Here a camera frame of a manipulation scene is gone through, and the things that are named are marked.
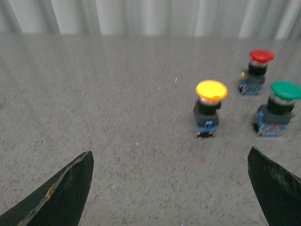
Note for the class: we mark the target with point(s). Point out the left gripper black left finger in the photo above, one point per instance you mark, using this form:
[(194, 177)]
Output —
[(60, 201)]

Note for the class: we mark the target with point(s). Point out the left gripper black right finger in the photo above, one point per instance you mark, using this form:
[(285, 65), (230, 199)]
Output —
[(278, 191)]

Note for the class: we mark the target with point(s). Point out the white pleated curtain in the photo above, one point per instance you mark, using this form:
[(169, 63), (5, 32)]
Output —
[(263, 19)]

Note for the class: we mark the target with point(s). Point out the green push button switch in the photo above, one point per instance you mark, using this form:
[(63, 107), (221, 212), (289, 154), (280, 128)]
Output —
[(271, 119)]

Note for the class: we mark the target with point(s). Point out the red push button switch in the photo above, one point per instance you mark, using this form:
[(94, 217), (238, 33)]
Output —
[(253, 78)]

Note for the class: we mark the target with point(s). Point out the yellow push button switch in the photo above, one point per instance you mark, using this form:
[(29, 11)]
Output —
[(205, 116)]

